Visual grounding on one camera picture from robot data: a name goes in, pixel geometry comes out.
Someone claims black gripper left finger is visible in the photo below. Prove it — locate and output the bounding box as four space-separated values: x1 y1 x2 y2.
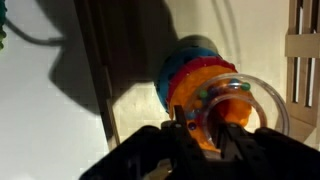
173 105 212 180

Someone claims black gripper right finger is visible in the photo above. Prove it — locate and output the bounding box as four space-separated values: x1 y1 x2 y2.
219 122 278 180

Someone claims clear ring with coloured beads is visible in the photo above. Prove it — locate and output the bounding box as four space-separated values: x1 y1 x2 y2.
183 73 290 152

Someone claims wooden tray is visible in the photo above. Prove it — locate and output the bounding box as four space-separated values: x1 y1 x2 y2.
74 0 320 152

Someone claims grey stacker base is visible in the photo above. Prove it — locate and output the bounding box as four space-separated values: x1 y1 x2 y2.
176 34 220 56

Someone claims orange stacking ring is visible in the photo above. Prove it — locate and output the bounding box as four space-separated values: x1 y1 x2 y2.
169 64 254 154

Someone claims red stacking ring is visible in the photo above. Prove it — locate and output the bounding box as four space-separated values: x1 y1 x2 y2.
165 55 238 111

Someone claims blue stacking ring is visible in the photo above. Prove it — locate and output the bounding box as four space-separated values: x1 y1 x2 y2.
156 46 221 114

